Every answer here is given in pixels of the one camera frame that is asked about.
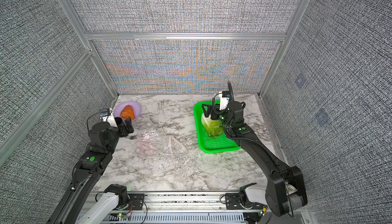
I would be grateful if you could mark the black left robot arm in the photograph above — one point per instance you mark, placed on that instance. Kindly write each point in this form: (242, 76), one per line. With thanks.
(91, 165)

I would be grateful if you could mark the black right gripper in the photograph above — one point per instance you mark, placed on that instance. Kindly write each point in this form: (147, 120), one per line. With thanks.
(216, 111)

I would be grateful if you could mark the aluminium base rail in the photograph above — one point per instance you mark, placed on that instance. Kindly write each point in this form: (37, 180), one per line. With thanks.
(173, 207)

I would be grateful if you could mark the orange croissant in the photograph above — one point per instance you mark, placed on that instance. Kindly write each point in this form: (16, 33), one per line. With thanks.
(127, 112)

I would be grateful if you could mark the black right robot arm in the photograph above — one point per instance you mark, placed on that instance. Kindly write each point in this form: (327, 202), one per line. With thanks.
(285, 190)

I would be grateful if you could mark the clear zip-top bag pink dots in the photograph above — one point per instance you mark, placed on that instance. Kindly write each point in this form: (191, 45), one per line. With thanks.
(151, 141)

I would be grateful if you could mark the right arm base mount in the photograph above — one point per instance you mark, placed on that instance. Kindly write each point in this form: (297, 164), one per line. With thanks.
(249, 197)

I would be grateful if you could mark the purple plate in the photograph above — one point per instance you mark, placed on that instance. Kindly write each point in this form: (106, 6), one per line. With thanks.
(136, 106)

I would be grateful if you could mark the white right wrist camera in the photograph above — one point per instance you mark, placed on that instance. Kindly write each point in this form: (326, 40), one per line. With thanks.
(224, 98)

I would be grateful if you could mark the green chinese cabbage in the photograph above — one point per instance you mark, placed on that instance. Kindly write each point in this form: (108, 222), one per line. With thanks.
(214, 128)

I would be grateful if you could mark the green plastic basket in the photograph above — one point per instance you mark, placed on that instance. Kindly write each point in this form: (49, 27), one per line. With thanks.
(207, 144)

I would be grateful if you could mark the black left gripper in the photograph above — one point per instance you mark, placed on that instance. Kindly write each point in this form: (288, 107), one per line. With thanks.
(125, 127)

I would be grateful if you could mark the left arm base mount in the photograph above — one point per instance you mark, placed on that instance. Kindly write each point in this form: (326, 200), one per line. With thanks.
(126, 201)

